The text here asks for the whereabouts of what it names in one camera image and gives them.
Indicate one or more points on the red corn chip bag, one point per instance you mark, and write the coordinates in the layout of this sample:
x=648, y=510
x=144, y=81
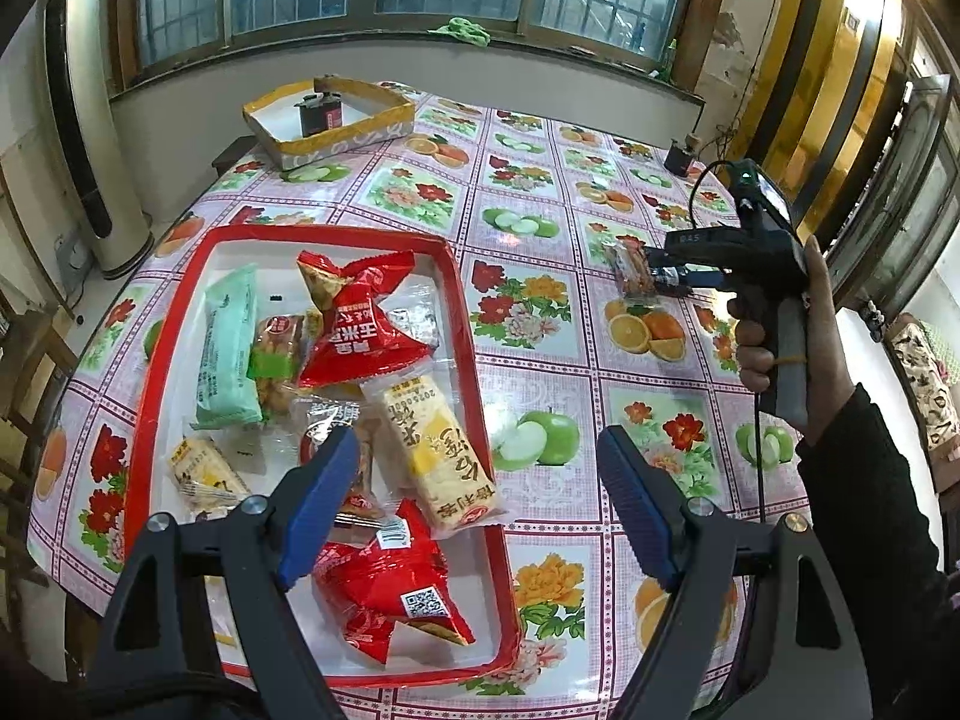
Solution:
x=360, y=322

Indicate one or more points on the clear packet red label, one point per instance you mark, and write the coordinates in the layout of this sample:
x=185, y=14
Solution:
x=330, y=416

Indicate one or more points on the small black device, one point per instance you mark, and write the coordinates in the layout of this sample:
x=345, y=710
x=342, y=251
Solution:
x=679, y=157

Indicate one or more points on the floral fruit print tablecloth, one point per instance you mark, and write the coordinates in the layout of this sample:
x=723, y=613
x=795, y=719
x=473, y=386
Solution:
x=540, y=240

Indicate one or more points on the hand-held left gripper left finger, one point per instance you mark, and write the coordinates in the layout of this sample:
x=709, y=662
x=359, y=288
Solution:
x=322, y=502

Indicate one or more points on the wooden glass cabinet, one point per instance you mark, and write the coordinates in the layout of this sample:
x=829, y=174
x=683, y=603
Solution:
x=885, y=202

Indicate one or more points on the dark wooden stool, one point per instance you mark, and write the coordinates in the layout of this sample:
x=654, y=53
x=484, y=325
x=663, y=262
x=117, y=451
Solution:
x=232, y=150

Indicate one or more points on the person's right forearm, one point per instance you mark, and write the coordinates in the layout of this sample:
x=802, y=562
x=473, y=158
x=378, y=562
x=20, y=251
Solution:
x=862, y=540

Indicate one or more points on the green cloth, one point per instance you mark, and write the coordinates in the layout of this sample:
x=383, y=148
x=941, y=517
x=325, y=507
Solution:
x=461, y=30

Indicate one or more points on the white standing air conditioner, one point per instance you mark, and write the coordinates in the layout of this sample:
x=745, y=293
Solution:
x=97, y=127

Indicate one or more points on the person's right hand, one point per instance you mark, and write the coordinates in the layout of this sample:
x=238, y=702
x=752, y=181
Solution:
x=829, y=345

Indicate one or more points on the brown pastry packet green label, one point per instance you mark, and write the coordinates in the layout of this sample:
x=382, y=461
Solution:
x=274, y=360

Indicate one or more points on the yellow white rice cracker packet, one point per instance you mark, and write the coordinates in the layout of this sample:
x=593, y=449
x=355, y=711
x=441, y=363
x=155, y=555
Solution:
x=442, y=450

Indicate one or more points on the yellow wooden door frame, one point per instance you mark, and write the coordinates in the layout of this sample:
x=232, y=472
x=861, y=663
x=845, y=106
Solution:
x=817, y=52

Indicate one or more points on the green bottle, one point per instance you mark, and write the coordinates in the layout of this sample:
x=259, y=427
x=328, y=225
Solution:
x=670, y=60

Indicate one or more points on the wooden chair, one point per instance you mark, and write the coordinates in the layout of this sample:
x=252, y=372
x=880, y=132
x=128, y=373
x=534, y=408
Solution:
x=30, y=382

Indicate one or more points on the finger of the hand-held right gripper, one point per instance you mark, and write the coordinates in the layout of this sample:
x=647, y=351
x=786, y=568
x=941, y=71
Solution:
x=694, y=277

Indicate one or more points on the red snack bag square code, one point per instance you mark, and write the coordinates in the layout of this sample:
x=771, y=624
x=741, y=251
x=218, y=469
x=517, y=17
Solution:
x=390, y=585

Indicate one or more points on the clear packet orange brown snack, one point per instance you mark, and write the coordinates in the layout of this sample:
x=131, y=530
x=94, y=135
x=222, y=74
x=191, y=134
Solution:
x=628, y=270

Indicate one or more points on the red-rimmed white tray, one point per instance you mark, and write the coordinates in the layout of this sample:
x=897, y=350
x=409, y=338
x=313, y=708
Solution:
x=240, y=249

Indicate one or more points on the small yellow cracker packet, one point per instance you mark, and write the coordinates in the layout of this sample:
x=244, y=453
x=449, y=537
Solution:
x=206, y=476

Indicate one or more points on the black red box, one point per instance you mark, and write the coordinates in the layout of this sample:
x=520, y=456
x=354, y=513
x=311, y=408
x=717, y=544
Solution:
x=321, y=114

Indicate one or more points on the clear plastic snack packet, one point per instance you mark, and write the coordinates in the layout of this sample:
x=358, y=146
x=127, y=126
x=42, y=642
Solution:
x=416, y=315

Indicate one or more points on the yellow-rimmed cardboard tray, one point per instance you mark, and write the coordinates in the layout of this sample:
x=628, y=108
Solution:
x=277, y=116

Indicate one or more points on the mint green snack packet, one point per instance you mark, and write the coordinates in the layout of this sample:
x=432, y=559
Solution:
x=229, y=349

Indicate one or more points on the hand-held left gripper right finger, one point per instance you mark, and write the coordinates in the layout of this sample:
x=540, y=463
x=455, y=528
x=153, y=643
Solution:
x=634, y=495

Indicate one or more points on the floral cushion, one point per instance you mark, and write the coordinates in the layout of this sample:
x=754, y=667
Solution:
x=926, y=382

